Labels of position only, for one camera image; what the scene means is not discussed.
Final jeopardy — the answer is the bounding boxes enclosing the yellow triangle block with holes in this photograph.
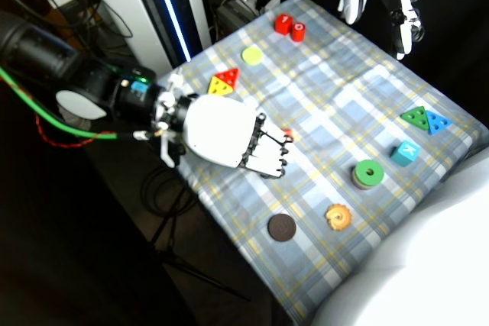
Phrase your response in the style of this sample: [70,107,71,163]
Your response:
[207,76,235,97]

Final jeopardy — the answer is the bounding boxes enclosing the red triangle block with holes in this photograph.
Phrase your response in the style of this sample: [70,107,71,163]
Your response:
[215,67,240,89]

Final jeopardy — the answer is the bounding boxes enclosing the green triangle block with holes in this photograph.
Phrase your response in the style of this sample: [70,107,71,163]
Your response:
[400,105,431,131]

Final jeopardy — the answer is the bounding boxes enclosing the blue triangle block with holes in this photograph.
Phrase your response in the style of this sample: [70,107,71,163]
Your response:
[425,110,454,136]

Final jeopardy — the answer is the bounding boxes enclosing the red cylinder with number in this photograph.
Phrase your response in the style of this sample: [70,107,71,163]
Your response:
[290,21,306,43]

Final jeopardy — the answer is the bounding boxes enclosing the red cube with number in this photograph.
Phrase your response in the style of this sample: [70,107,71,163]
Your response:
[274,13,294,36]

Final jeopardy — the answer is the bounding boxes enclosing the yellow-green round disc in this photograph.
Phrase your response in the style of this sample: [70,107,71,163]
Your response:
[241,45,264,66]

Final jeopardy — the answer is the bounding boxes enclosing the blue yellow plaid tablecloth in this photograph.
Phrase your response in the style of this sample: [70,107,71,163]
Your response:
[158,0,481,326]

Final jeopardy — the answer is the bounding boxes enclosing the grey box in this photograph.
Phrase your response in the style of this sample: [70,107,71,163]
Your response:
[215,0,261,37]

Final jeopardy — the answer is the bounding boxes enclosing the dark brown round cookie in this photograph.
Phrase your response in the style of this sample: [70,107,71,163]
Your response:
[267,213,297,243]

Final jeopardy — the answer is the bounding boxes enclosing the black tripod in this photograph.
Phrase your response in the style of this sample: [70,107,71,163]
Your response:
[147,184,251,302]

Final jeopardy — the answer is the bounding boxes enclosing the orange flower-shaped biscuit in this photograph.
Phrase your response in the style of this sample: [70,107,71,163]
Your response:
[324,203,353,232]

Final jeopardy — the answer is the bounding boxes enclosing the white column with blue strip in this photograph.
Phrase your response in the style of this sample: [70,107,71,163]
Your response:
[76,0,213,71]

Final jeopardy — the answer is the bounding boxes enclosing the light blue letter cube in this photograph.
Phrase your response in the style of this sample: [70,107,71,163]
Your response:
[390,140,422,168]

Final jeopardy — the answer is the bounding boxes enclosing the white robot body shell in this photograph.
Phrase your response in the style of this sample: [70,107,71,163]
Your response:
[311,150,489,326]

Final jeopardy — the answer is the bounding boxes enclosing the coiled black cable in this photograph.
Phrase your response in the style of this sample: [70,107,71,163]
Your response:
[139,167,199,216]

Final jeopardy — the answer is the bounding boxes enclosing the green cable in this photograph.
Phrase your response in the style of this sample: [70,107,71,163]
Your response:
[0,66,118,140]

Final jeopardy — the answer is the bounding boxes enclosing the green wooden ring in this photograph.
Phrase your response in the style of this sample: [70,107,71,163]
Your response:
[353,159,385,186]

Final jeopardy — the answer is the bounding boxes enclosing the dull yellowish wooden ring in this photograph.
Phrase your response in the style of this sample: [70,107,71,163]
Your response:
[351,175,377,192]

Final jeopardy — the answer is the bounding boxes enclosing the red braided cable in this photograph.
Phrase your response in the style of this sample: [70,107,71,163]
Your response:
[34,114,118,148]

